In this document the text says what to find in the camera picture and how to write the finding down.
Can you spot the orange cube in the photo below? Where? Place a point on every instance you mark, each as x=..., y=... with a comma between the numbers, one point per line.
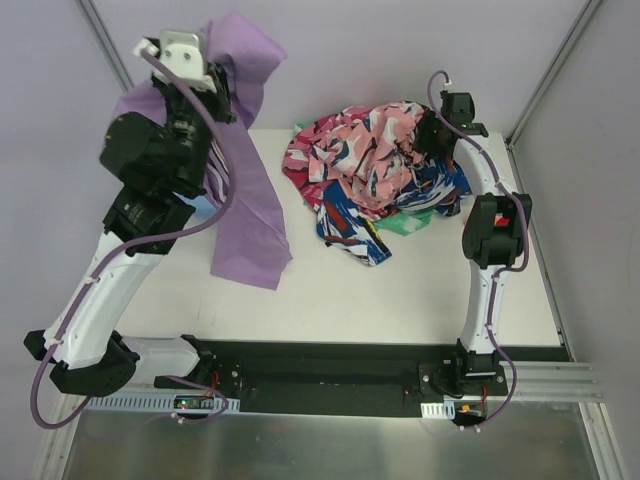
x=500, y=221

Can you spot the aluminium front rail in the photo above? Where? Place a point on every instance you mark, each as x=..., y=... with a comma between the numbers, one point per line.
x=556, y=382

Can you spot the aluminium frame post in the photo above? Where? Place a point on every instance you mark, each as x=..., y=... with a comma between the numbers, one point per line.
x=105, y=43
x=570, y=42

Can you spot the right slotted cable duct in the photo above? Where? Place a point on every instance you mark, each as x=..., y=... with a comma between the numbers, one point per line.
x=450, y=409

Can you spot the pink patterned cloth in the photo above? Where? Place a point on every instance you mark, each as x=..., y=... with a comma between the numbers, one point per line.
x=367, y=151

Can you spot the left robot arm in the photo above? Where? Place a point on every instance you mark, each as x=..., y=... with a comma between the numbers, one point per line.
x=162, y=165

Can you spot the lilac purple cloth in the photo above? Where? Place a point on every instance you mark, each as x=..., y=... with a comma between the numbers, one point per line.
x=251, y=244

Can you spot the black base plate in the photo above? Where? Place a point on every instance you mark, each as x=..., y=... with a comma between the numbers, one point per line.
x=343, y=379

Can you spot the slotted cable duct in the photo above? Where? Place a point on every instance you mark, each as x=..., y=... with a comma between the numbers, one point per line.
x=163, y=403
x=450, y=409

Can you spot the crimson pink camouflage cloth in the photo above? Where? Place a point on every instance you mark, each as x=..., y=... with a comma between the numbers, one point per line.
x=305, y=150

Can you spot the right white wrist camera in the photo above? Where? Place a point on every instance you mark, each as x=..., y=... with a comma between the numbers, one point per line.
x=447, y=86

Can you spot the left aluminium frame post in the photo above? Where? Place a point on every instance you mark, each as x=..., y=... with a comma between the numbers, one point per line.
x=105, y=43

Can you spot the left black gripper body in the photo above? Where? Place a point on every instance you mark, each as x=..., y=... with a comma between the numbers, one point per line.
x=220, y=93

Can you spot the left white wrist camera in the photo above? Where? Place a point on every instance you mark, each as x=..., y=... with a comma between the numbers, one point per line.
x=181, y=52

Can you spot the right aluminium frame post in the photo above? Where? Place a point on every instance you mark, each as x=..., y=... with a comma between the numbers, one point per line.
x=570, y=42

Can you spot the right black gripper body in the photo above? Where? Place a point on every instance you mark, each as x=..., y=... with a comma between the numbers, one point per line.
x=430, y=138

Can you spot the left slotted cable duct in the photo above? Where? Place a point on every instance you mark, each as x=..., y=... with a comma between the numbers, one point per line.
x=163, y=403

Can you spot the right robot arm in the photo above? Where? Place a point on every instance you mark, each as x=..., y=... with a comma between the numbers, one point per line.
x=495, y=240

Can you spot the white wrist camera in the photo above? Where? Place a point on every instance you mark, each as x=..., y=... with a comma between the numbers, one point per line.
x=181, y=52
x=447, y=86

